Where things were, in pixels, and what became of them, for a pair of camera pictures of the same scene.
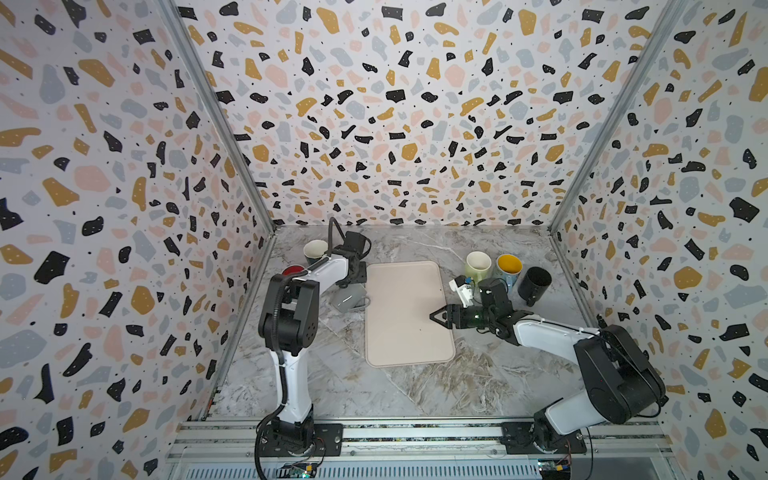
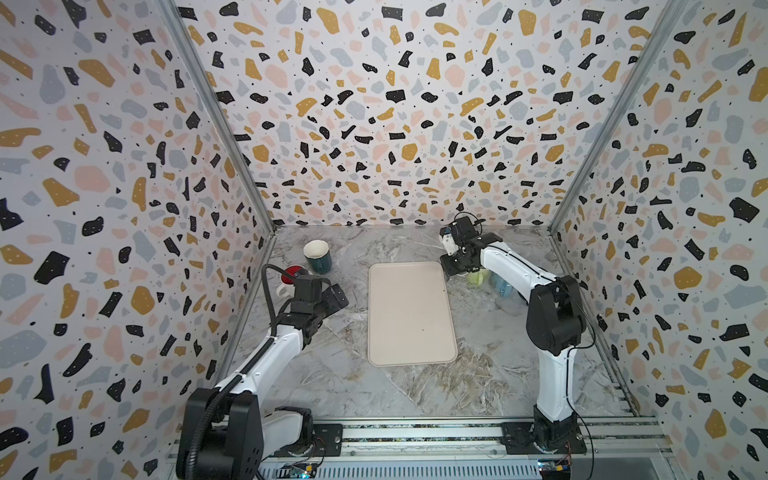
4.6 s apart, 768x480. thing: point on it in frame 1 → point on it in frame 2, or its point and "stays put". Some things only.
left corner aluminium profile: (225, 105) stays put
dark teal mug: (314, 250) stays put
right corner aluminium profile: (670, 16) stays put
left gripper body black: (362, 276) → (328, 305)
